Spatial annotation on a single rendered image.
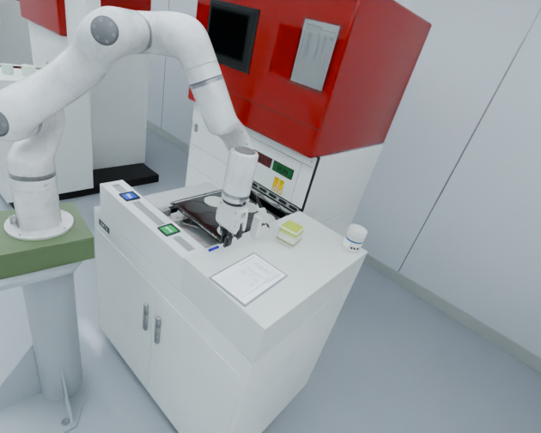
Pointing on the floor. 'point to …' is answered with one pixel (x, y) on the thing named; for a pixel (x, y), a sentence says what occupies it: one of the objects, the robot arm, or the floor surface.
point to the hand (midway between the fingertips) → (226, 239)
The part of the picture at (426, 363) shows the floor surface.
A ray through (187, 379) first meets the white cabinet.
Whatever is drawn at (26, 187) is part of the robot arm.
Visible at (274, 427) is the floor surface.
